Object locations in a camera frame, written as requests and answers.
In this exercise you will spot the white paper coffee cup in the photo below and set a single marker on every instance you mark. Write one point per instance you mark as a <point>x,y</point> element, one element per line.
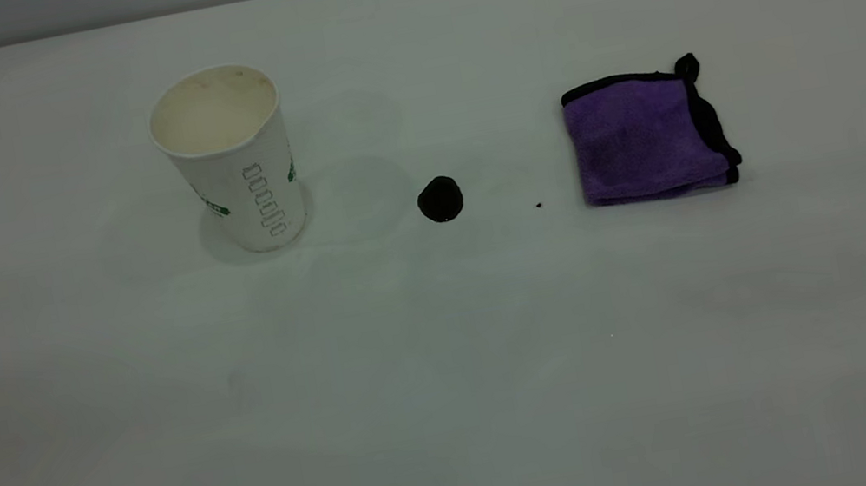
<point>236,170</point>

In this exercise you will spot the purple cloth with black trim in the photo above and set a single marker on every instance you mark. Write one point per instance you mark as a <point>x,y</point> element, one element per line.
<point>636,139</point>

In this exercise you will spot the black liquid spill blob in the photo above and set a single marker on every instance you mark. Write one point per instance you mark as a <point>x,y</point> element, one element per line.
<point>440,199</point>

